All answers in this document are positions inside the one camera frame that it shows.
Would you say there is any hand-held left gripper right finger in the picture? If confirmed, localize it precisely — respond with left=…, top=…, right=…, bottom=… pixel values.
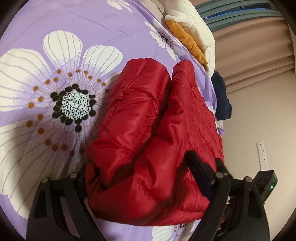
left=186, top=150, right=270, bottom=241

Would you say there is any large red puffer jacket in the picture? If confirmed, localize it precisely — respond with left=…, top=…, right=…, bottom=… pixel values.
left=84, top=58, right=225, bottom=225

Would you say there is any purple floral bedsheet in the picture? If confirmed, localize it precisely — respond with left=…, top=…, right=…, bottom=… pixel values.
left=0, top=0, right=226, bottom=241

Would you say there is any white wall power strip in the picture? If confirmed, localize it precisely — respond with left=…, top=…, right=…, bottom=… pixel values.
left=256, top=140, right=269, bottom=170

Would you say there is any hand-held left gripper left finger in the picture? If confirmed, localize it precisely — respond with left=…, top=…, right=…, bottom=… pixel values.
left=26, top=163, right=109, bottom=241

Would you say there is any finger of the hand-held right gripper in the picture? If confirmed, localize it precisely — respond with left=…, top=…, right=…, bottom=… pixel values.
left=215, top=158, right=232, bottom=178

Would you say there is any pink curtain panel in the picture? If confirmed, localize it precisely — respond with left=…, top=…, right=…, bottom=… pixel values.
left=211, top=15, right=296, bottom=93

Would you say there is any navy blue garment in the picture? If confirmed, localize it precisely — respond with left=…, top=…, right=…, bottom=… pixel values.
left=211, top=71, right=232, bottom=121

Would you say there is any blue-grey curtain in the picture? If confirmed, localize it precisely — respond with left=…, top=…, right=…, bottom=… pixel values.
left=193, top=0, right=289, bottom=32

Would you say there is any white fleece garment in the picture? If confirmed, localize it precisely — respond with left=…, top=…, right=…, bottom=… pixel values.
left=141, top=0, right=216, bottom=76

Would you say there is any mustard orange garment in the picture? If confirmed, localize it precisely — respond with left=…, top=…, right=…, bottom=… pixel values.
left=165, top=20, right=208, bottom=65

